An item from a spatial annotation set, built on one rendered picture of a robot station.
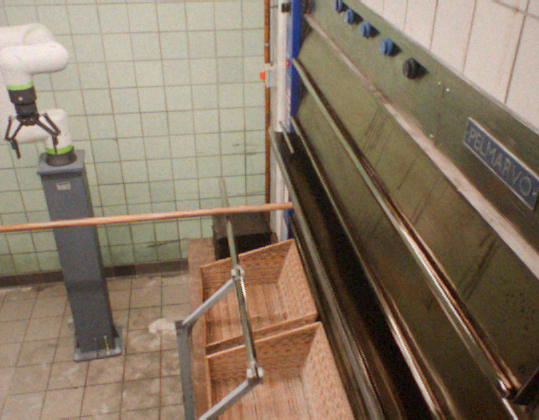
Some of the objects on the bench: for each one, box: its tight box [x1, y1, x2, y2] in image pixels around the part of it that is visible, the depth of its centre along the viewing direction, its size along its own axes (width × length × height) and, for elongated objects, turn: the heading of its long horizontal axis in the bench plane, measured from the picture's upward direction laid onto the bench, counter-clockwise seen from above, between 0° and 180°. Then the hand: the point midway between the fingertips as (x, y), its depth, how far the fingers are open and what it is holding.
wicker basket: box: [198, 239, 318, 371], centre depth 263 cm, size 49×56×28 cm
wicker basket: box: [205, 322, 355, 420], centre depth 213 cm, size 49×56×28 cm
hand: (37, 152), depth 221 cm, fingers open, 13 cm apart
